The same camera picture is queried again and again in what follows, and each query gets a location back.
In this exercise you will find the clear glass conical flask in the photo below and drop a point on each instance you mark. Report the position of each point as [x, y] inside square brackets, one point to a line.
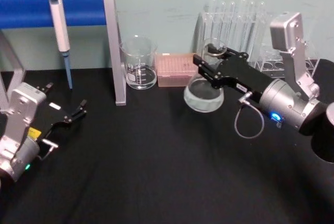
[203, 98]

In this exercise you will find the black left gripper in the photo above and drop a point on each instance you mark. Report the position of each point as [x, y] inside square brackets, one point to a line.
[56, 117]

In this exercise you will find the blue and grey pipette stand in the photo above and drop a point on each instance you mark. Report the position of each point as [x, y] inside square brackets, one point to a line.
[83, 7]

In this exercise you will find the pink pipette tip box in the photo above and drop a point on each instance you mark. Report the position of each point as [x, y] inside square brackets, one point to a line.
[174, 70]

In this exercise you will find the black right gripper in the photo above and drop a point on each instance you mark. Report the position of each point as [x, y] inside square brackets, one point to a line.
[240, 75]

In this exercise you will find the clear plastic test tube rack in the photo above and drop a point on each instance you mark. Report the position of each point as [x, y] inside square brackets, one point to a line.
[268, 65]

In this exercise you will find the clear glass test tube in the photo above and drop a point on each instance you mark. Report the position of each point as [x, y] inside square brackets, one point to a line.
[252, 25]
[223, 23]
[244, 23]
[232, 25]
[261, 25]
[214, 17]

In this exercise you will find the black table cloth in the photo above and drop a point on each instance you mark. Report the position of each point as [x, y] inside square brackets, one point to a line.
[156, 161]

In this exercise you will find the clear glass beaker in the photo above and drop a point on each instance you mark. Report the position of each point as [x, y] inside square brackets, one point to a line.
[139, 72]

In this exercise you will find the white and blue pipette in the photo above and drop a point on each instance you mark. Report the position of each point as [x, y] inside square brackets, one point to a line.
[59, 25]

